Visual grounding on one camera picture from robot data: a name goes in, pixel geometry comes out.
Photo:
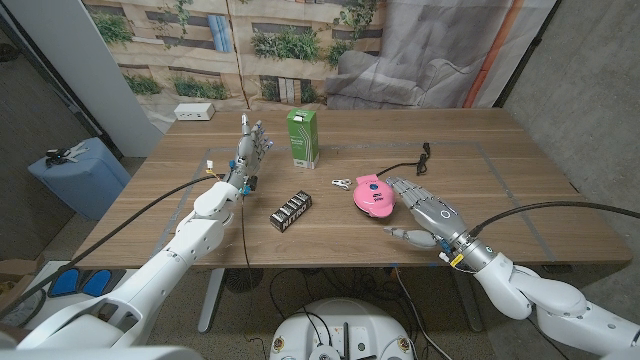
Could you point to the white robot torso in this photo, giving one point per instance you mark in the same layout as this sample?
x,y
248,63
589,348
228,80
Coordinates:
x,y
342,330

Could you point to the printed backdrop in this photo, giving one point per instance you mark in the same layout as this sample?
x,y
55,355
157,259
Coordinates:
x,y
300,50

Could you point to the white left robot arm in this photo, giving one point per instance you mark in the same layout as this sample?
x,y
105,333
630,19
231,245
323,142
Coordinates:
x,y
165,267

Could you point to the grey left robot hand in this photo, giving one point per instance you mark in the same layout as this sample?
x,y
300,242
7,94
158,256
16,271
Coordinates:
x,y
246,155

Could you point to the green carton box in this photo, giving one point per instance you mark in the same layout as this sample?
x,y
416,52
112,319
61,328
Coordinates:
x,y
302,137

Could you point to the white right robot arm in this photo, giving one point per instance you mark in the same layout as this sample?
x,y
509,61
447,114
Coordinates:
x,y
550,297

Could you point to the blue foot pedal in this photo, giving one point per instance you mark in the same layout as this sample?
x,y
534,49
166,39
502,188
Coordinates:
x,y
65,283
97,282

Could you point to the blue storage box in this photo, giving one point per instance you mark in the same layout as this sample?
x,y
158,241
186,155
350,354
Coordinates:
x,y
80,182

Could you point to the pink mini sandwich press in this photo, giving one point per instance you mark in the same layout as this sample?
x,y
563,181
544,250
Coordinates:
x,y
372,197

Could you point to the white table leg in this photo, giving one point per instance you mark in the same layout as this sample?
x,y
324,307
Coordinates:
x,y
467,300
210,300

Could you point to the black Nitro box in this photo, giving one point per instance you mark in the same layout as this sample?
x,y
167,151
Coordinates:
x,y
291,211

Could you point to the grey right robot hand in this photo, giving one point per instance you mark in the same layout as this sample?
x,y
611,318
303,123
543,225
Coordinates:
x,y
440,216

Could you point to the white wall panel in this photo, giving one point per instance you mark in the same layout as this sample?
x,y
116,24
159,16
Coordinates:
x,y
85,65

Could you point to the black and white clamp tool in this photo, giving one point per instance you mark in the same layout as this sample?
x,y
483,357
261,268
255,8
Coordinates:
x,y
59,156

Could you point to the white power strip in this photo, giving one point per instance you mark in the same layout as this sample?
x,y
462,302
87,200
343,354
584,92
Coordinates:
x,y
194,111

